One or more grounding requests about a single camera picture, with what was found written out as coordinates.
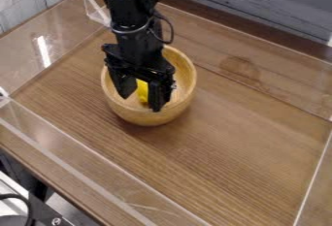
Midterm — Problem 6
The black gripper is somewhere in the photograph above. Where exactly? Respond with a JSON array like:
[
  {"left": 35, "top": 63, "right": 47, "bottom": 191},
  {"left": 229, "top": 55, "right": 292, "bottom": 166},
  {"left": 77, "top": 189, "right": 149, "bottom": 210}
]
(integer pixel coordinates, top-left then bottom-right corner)
[{"left": 102, "top": 25, "right": 176, "bottom": 113}]

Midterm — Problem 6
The yellow lemon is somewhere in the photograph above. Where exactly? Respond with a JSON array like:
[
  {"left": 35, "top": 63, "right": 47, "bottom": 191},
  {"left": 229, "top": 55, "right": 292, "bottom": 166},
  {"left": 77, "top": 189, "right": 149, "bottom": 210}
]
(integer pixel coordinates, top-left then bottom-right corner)
[{"left": 137, "top": 80, "right": 148, "bottom": 105}]

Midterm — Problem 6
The brown wooden bowl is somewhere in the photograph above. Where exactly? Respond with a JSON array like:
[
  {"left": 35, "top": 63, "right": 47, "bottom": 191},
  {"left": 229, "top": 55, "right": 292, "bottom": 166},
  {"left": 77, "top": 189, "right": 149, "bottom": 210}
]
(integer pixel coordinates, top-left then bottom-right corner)
[{"left": 102, "top": 46, "right": 197, "bottom": 126}]

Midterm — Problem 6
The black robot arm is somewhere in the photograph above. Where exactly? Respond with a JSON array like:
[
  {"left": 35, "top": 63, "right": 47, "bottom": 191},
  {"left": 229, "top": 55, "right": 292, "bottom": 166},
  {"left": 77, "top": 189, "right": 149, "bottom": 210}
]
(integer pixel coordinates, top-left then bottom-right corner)
[{"left": 102, "top": 0, "right": 176, "bottom": 112}]

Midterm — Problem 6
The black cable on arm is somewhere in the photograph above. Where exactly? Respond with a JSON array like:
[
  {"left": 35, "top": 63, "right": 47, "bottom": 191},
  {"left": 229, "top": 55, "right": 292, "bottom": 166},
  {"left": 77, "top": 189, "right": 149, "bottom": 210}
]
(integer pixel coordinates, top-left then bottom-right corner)
[{"left": 146, "top": 10, "right": 176, "bottom": 46}]

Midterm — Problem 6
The clear acrylic corner bracket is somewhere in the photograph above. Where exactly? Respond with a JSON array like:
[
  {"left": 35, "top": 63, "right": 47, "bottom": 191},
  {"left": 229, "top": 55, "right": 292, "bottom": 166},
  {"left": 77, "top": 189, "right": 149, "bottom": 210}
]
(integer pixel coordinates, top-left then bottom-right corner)
[{"left": 84, "top": 0, "right": 112, "bottom": 27}]

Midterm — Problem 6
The clear acrylic enclosure wall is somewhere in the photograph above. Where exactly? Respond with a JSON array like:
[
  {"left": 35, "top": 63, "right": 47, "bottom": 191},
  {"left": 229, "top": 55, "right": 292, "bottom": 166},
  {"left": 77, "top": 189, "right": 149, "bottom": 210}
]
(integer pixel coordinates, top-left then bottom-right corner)
[{"left": 0, "top": 0, "right": 332, "bottom": 226}]

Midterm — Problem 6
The black table frame mount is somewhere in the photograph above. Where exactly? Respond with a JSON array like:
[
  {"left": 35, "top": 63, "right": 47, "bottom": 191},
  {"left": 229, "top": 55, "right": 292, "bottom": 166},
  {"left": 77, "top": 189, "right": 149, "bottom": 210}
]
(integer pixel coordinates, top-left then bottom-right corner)
[{"left": 29, "top": 194, "right": 76, "bottom": 226}]

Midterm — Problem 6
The black cable under table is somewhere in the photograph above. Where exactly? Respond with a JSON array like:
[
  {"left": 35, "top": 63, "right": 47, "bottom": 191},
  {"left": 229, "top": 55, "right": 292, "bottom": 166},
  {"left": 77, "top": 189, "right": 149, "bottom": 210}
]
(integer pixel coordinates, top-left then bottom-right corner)
[{"left": 0, "top": 193, "right": 35, "bottom": 226}]

